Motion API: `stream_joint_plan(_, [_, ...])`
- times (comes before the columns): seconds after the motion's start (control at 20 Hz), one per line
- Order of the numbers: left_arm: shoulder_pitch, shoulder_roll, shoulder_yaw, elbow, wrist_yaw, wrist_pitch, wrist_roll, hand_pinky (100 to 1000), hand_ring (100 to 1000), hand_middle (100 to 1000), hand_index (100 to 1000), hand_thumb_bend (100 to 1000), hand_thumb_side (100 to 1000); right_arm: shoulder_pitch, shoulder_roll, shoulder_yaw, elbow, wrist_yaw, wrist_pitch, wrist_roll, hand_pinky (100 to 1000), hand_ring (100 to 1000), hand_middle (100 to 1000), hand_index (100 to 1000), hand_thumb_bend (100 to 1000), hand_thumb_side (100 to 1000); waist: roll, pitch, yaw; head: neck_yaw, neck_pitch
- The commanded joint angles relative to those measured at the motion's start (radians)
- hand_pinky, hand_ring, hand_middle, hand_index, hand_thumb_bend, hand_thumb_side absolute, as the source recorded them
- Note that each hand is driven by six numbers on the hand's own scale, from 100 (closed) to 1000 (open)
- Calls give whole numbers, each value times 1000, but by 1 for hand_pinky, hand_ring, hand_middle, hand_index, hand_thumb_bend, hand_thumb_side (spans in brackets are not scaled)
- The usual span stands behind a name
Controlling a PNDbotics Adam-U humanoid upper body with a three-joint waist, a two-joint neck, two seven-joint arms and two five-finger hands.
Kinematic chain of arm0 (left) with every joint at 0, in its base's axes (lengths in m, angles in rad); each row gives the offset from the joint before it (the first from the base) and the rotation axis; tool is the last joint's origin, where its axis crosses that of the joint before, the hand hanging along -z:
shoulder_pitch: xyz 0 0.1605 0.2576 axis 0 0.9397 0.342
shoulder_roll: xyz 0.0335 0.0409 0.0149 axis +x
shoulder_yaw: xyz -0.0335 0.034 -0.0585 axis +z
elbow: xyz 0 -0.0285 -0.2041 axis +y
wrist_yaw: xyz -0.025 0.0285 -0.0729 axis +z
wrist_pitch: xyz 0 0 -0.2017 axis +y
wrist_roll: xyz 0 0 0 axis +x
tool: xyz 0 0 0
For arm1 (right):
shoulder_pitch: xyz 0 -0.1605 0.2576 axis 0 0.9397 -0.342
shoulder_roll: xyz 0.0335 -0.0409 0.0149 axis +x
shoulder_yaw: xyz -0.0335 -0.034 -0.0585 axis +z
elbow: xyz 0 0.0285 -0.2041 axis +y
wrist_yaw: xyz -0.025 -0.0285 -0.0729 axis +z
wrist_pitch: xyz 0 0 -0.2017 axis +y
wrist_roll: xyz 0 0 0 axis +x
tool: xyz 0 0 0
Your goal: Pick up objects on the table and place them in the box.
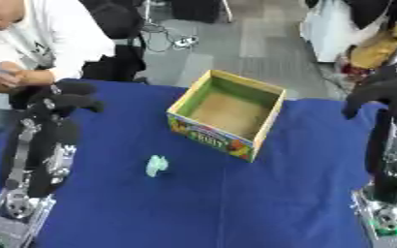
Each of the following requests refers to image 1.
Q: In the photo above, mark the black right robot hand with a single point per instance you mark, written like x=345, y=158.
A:
x=389, y=97

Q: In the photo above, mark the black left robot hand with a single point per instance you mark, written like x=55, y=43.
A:
x=43, y=142

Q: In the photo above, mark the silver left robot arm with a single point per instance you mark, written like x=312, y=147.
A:
x=10, y=226

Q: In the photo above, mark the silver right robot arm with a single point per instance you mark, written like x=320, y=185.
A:
x=385, y=223

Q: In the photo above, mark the open cardboard box green inside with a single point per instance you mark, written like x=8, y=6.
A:
x=230, y=116

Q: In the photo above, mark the yellow bag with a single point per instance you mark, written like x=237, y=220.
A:
x=377, y=50

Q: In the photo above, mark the person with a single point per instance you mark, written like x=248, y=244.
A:
x=43, y=42

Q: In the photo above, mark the small pale green toy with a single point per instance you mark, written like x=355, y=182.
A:
x=156, y=166

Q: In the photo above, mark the black office chair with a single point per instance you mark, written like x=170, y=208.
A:
x=117, y=38

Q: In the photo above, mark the white power strip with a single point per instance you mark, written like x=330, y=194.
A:
x=185, y=41

